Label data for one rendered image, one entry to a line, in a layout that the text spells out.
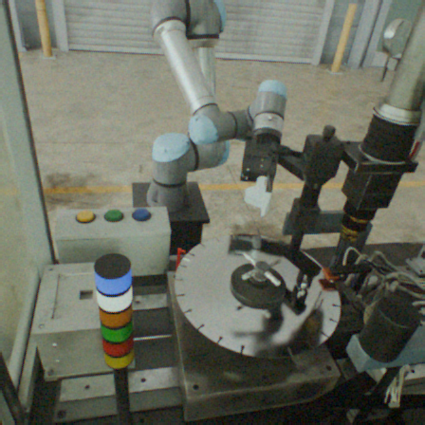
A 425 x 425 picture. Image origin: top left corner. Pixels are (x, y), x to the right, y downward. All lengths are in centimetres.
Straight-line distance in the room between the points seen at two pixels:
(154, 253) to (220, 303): 33
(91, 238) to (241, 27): 599
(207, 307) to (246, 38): 624
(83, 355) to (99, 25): 594
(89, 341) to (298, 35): 662
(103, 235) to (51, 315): 26
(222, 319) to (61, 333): 29
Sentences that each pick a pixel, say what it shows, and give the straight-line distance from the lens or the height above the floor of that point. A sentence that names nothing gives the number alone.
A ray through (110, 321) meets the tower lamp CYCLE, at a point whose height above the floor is 108.
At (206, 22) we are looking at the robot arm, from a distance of 125.
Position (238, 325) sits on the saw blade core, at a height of 95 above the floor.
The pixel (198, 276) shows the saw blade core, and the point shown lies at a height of 95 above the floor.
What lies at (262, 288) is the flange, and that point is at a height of 96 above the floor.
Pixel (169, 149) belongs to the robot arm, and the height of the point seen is 97.
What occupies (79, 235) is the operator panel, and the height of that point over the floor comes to 90.
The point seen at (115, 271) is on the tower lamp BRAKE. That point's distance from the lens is 48.
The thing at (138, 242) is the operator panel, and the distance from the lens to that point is 98.
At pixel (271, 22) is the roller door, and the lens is 687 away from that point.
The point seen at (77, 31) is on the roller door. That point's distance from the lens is 652.
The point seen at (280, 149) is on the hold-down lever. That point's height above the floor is 122.
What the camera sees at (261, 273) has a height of 100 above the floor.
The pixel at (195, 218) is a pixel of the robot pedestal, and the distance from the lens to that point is 127.
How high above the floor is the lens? 149
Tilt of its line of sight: 36 degrees down
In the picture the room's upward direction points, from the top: 7 degrees clockwise
